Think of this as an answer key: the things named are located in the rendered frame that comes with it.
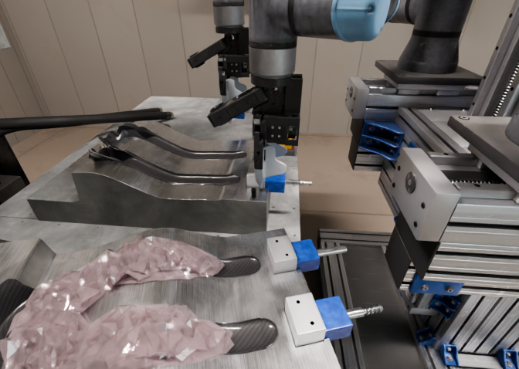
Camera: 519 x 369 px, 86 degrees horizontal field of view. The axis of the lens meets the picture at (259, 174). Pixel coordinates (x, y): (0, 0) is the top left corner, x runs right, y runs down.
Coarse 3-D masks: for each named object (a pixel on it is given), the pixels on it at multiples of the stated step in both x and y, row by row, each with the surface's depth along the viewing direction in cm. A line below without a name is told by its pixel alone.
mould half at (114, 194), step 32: (160, 128) 72; (96, 160) 57; (160, 160) 63; (192, 160) 67; (224, 160) 66; (64, 192) 60; (96, 192) 55; (128, 192) 54; (160, 192) 55; (192, 192) 56; (224, 192) 55; (256, 192) 55; (96, 224) 60; (128, 224) 59; (160, 224) 58; (192, 224) 57; (224, 224) 57; (256, 224) 56
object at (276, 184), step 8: (248, 176) 55; (272, 176) 57; (280, 176) 57; (248, 184) 56; (256, 184) 56; (264, 184) 56; (272, 184) 56; (280, 184) 56; (288, 184) 58; (296, 184) 57; (304, 184) 57; (280, 192) 57
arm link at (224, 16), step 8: (216, 8) 65; (224, 8) 64; (232, 8) 64; (240, 8) 65; (216, 16) 66; (224, 16) 65; (232, 16) 65; (240, 16) 66; (216, 24) 67; (224, 24) 66; (232, 24) 66; (240, 24) 67
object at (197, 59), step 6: (216, 42) 70; (222, 42) 70; (210, 48) 71; (216, 48) 70; (222, 48) 70; (192, 54) 73; (198, 54) 72; (204, 54) 71; (210, 54) 71; (192, 60) 72; (198, 60) 72; (204, 60) 72; (192, 66) 73; (198, 66) 75
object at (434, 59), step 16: (416, 32) 75; (432, 32) 72; (448, 32) 71; (416, 48) 75; (432, 48) 73; (448, 48) 72; (400, 64) 80; (416, 64) 75; (432, 64) 74; (448, 64) 73
